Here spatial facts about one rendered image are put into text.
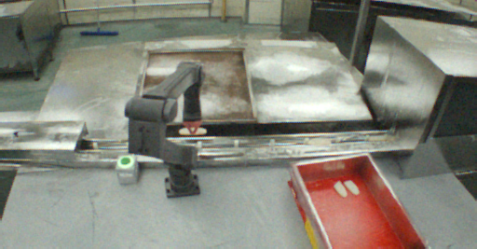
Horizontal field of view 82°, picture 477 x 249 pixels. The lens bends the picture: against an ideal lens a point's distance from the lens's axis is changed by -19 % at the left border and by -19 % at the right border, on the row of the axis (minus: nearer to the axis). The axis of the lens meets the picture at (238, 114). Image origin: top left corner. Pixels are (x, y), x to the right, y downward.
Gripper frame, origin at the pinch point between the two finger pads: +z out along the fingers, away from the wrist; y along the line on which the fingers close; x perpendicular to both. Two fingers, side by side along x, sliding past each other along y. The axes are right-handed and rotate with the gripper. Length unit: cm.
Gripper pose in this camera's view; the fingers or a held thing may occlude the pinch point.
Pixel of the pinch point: (193, 129)
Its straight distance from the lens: 123.9
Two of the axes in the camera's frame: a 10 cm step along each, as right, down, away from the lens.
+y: -1.0, -6.0, 8.0
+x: -9.9, 0.2, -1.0
